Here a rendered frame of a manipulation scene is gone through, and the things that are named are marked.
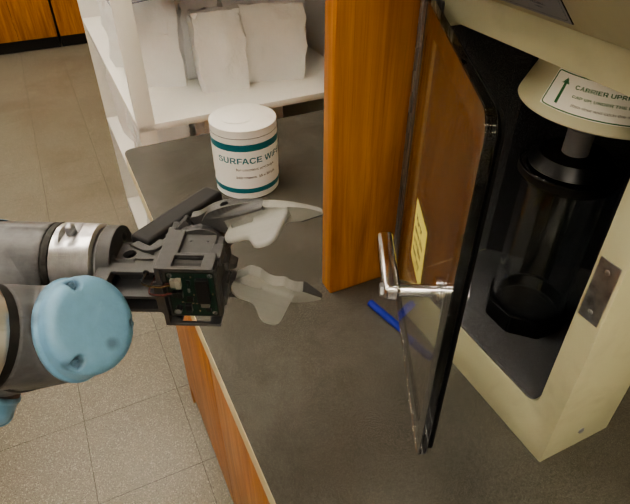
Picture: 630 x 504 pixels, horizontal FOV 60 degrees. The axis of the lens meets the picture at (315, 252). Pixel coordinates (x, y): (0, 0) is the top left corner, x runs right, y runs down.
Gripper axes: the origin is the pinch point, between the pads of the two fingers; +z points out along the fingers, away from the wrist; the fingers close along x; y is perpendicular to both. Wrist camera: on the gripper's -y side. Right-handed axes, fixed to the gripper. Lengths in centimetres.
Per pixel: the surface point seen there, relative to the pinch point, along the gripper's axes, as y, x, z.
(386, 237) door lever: -1.3, 1.0, 7.1
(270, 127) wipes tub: -52, -12, -10
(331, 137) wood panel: -22.5, 1.3, 1.5
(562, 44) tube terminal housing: -4.8, 19.1, 20.7
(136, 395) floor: -71, -120, -62
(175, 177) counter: -57, -26, -31
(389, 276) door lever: 4.7, 1.0, 7.0
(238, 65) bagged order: -110, -21, -25
